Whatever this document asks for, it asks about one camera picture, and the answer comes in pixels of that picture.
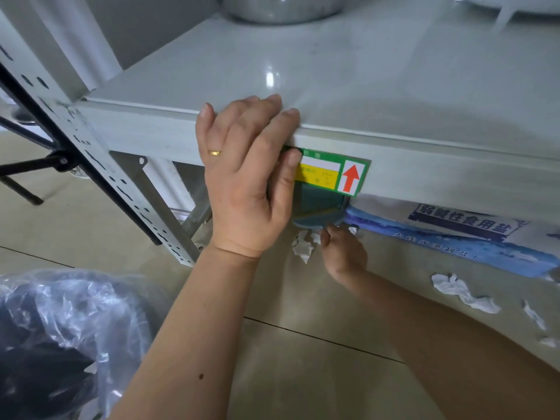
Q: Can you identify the teal box under shelf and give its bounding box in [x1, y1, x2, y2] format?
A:
[292, 178, 351, 219]

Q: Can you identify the white electric pot with lid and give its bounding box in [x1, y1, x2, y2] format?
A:
[454, 0, 560, 29]

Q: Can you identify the peeling green yellow price label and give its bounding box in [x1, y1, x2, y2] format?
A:
[284, 146, 372, 198]

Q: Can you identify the black slatted folding table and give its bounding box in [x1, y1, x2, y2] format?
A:
[0, 65, 163, 246]

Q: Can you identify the pile of white paper scraps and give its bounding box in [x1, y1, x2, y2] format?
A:
[291, 226, 560, 349]

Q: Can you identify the black bin with plastic liner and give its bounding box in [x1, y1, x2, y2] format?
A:
[0, 269, 163, 420]

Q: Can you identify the stainless steel pot with lid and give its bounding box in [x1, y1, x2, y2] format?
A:
[220, 0, 344, 26]

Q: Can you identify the person's right hand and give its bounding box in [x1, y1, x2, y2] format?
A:
[319, 223, 369, 289]

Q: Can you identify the white metal shelf rack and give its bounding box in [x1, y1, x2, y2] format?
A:
[0, 0, 560, 268]

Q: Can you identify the person's left hand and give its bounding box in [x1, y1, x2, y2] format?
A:
[195, 94, 303, 260]

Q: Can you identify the metal basin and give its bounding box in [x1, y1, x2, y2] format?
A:
[10, 107, 38, 127]

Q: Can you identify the blue white printed carton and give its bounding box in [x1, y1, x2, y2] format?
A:
[343, 194, 560, 279]

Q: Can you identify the person's left forearm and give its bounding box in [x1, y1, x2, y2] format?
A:
[109, 244, 263, 420]

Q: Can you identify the person's right forearm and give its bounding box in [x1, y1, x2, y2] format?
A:
[345, 268, 560, 420]

